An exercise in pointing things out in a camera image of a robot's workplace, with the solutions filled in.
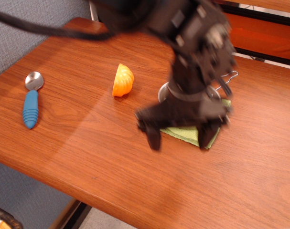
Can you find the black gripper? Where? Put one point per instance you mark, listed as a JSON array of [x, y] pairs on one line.
[[200, 110]]

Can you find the orange plastic half orange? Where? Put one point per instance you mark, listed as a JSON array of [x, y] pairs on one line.
[[123, 81]]

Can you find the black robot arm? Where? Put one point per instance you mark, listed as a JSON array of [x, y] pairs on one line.
[[198, 33]]

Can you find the small steel saucepan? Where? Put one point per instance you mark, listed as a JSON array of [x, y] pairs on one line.
[[212, 92]]

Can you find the orange toy in basket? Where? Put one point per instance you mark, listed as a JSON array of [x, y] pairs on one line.
[[4, 225]]

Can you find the orange panel black frame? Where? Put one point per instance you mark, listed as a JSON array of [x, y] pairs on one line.
[[260, 28]]

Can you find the blue handled metal spoon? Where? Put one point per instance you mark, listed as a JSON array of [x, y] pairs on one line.
[[33, 82]]

